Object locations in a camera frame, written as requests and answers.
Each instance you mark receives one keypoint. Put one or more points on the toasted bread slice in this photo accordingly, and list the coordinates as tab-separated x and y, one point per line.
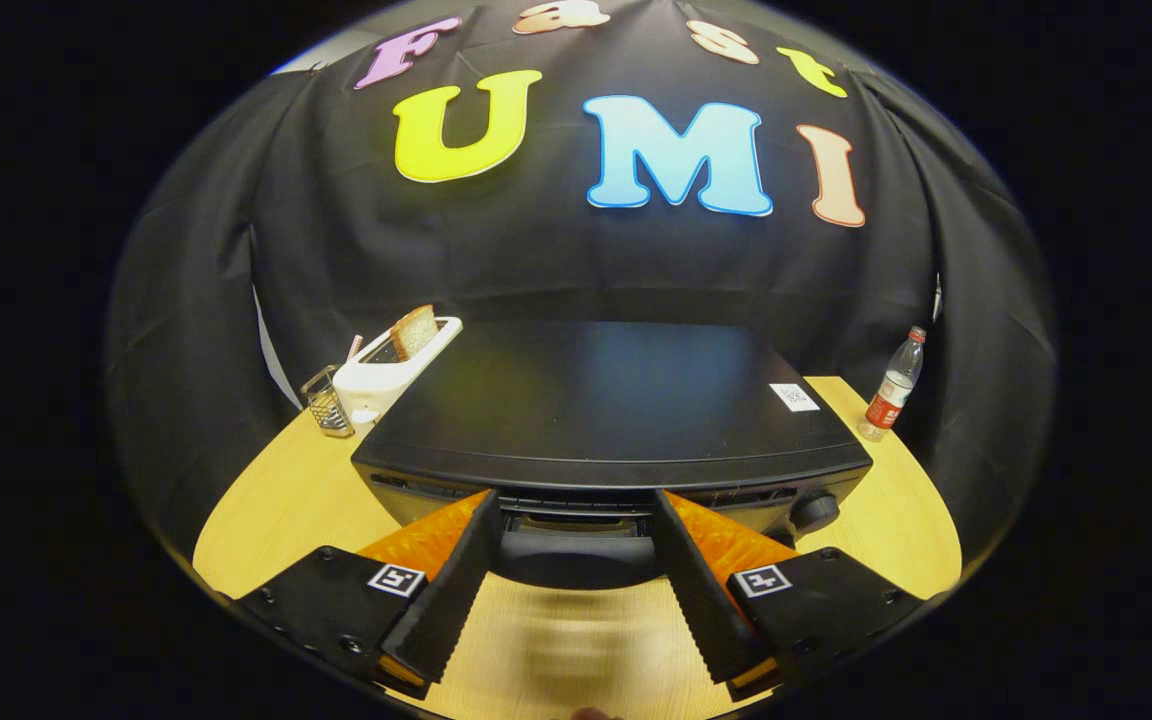
415	333

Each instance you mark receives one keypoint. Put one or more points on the white pop-up toaster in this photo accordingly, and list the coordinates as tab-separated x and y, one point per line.
386	380

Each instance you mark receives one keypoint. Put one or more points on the pink pen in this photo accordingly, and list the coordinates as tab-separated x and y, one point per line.
354	348

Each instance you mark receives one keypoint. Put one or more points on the red label plastic water bottle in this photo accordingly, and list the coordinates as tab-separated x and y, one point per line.
891	395

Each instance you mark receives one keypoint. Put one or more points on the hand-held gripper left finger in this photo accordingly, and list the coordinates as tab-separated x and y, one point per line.
451	590

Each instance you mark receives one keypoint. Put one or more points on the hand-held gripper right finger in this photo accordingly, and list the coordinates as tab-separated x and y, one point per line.
701	590

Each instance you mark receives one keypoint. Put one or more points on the black toaster oven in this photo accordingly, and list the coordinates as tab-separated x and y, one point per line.
596	400

